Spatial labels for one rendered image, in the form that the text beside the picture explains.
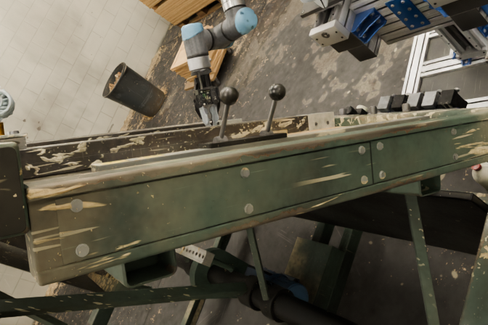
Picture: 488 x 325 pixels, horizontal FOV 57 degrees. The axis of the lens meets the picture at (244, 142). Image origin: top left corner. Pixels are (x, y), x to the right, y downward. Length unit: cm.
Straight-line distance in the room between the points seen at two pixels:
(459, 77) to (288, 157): 179
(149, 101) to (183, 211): 526
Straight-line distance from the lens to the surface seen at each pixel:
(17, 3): 685
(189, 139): 129
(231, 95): 87
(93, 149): 119
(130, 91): 574
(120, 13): 725
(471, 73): 239
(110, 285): 229
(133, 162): 83
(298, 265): 239
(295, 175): 70
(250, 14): 150
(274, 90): 94
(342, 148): 77
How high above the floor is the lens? 191
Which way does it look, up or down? 30 degrees down
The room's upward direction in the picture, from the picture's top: 59 degrees counter-clockwise
